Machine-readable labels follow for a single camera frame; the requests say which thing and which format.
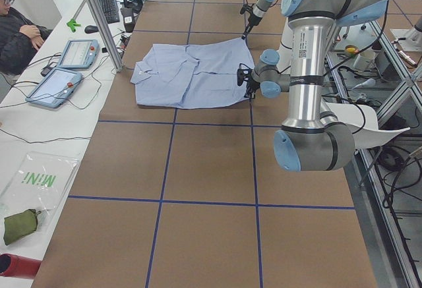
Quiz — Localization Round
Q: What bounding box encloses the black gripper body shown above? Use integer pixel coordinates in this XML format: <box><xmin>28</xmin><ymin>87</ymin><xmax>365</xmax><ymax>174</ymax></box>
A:
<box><xmin>246</xmin><ymin>78</ymin><xmax>260</xmax><ymax>92</ymax></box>
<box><xmin>247</xmin><ymin>13</ymin><xmax>262</xmax><ymax>28</ymax></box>

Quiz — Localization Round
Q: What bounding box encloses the light blue striped shirt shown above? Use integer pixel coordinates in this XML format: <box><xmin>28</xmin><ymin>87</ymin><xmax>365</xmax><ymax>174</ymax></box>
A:
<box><xmin>131</xmin><ymin>38</ymin><xmax>254</xmax><ymax>109</ymax></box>

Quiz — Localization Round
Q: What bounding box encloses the black keyboard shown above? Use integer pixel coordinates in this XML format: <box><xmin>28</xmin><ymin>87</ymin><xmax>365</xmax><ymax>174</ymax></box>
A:
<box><xmin>98</xmin><ymin>0</ymin><xmax>119</xmax><ymax>24</ymax></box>

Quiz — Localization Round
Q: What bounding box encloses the black computer mouse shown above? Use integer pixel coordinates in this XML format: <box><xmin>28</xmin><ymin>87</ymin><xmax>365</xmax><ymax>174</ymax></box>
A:
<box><xmin>84</xmin><ymin>25</ymin><xmax>99</xmax><ymax>34</ymax></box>

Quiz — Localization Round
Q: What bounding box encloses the far blue teach pendant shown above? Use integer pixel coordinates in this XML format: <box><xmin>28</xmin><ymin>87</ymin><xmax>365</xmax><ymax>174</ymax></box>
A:
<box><xmin>57</xmin><ymin>40</ymin><xmax>99</xmax><ymax>70</ymax></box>

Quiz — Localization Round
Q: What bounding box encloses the blue teach pendant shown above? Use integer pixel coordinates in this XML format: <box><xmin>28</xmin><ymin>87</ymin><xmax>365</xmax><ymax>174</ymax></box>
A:
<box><xmin>57</xmin><ymin>40</ymin><xmax>99</xmax><ymax>70</ymax></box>
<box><xmin>25</xmin><ymin>68</ymin><xmax>82</xmax><ymax>109</ymax></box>

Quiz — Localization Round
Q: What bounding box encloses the green plastic clip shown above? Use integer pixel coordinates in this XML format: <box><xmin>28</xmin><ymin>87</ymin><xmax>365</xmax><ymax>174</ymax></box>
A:
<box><xmin>67</xmin><ymin>18</ymin><xmax>81</xmax><ymax>32</ymax></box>

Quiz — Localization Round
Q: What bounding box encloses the near blue teach pendant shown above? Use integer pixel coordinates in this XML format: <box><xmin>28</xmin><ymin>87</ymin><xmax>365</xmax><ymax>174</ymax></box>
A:
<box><xmin>25</xmin><ymin>68</ymin><xmax>82</xmax><ymax>109</ymax></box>

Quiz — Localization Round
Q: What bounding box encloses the white MINI plastic bag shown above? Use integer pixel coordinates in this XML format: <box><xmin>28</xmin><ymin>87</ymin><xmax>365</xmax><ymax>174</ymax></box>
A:
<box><xmin>1</xmin><ymin>152</ymin><xmax>80</xmax><ymax>226</ymax></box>

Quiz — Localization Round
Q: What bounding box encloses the seated person black jacket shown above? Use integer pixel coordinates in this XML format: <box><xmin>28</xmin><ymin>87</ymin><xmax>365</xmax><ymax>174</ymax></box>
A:
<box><xmin>1</xmin><ymin>0</ymin><xmax>52</xmax><ymax>75</ymax></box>

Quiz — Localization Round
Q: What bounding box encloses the green fabric pouch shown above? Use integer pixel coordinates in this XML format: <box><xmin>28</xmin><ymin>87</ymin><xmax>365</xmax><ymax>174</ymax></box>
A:
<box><xmin>3</xmin><ymin>209</ymin><xmax>41</xmax><ymax>246</ymax></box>

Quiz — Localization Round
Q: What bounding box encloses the red cylinder bottle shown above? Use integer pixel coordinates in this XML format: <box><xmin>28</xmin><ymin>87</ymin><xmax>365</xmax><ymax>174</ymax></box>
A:
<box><xmin>1</xmin><ymin>254</ymin><xmax>42</xmax><ymax>279</ymax></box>

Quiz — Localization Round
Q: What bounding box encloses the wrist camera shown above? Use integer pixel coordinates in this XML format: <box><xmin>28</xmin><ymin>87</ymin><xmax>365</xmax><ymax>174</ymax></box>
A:
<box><xmin>240</xmin><ymin>3</ymin><xmax>253</xmax><ymax>14</ymax></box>
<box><xmin>237</xmin><ymin>63</ymin><xmax>253</xmax><ymax>86</ymax></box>

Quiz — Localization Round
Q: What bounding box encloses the aluminium frame post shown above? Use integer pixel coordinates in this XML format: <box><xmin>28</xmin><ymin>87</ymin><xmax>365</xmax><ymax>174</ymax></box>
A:
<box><xmin>86</xmin><ymin>0</ymin><xmax>123</xmax><ymax>72</ymax></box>

